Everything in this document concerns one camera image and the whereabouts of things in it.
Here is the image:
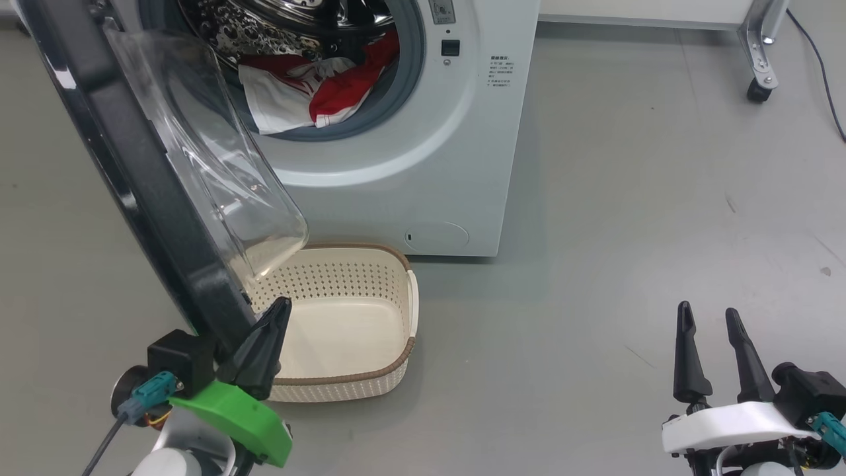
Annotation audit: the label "metal leg with caster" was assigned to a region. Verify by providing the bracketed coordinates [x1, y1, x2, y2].
[737, 0, 792, 104]

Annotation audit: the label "stainless steel washing machine drum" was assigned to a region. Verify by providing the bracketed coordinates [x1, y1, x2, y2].
[177, 0, 397, 67]

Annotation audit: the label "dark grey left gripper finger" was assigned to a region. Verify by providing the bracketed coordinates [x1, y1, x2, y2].
[218, 296, 293, 401]

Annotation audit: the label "red shorts with white trim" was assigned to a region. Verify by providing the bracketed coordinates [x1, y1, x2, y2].
[309, 30, 401, 130]

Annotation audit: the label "small printed text label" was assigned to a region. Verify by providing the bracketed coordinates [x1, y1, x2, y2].
[488, 56, 516, 90]

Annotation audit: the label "red white numbered jersey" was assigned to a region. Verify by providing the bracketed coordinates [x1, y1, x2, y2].
[238, 54, 358, 136]

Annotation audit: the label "cream perforated laundry basket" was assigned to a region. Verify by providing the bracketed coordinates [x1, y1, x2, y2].
[245, 243, 420, 403]

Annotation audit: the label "oval filter access cover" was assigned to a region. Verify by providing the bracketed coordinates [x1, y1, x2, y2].
[404, 221, 470, 252]

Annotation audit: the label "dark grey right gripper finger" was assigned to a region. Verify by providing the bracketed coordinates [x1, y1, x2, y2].
[725, 307, 775, 404]
[673, 301, 713, 405]

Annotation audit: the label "washing machine door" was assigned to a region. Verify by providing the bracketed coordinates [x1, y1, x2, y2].
[15, 0, 309, 348]

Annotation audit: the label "white washing machine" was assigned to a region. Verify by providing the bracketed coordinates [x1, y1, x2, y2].
[135, 0, 541, 257]

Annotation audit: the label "white partition board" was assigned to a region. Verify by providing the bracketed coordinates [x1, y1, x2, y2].
[539, 0, 754, 30]

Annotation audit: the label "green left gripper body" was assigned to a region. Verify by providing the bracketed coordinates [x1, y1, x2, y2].
[169, 380, 293, 469]

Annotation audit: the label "black floor cable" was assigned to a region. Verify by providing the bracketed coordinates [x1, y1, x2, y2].
[785, 8, 846, 143]

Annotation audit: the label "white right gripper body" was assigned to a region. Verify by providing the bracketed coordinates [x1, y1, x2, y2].
[662, 400, 820, 457]

